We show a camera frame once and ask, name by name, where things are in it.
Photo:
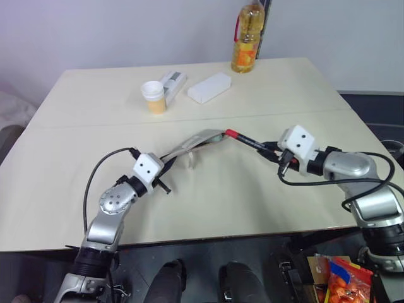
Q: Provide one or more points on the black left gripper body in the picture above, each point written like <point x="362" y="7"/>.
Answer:
<point x="158" y="177"/>

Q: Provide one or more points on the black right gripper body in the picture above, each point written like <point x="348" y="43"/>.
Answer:
<point x="285" y="159"/>

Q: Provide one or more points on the red-capped black marker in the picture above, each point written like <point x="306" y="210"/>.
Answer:
<point x="247" y="140"/>

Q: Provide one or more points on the beige cloth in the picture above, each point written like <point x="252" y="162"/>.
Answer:
<point x="197" y="142"/>

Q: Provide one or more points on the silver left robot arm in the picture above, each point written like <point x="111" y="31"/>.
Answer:
<point x="109" y="202"/>

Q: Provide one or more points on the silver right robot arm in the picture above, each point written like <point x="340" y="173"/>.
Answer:
<point x="363" y="176"/>

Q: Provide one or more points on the white cup with orange band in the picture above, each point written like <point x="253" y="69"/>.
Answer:
<point x="154" y="98"/>

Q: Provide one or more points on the white box with grey print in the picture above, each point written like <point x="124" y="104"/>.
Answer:
<point x="173" y="82"/>

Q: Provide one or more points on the plain white box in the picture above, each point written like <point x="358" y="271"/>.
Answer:
<point x="210" y="87"/>

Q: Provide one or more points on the dark rounded shape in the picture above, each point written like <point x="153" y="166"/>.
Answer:
<point x="240" y="282"/>
<point x="167" y="282"/>

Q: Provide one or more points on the yellow cooking oil bottle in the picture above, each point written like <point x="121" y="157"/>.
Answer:
<point x="247" y="41"/>

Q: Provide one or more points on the black round device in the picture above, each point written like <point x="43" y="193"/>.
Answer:
<point x="394" y="148"/>

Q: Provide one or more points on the brown cardboard box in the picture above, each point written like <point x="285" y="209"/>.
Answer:
<point x="318" y="268"/>

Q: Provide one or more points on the orange snack bag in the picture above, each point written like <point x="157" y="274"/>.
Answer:
<point x="345" y="282"/>

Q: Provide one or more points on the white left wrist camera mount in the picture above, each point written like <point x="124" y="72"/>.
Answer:
<point x="146" y="166"/>

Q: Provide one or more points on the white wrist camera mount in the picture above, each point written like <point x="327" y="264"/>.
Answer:
<point x="298" y="143"/>
<point x="146" y="166"/>

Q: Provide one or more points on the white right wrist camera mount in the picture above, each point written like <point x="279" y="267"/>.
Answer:
<point x="298" y="143"/>

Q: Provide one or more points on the black upright post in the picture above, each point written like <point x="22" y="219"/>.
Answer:
<point x="264" y="28"/>

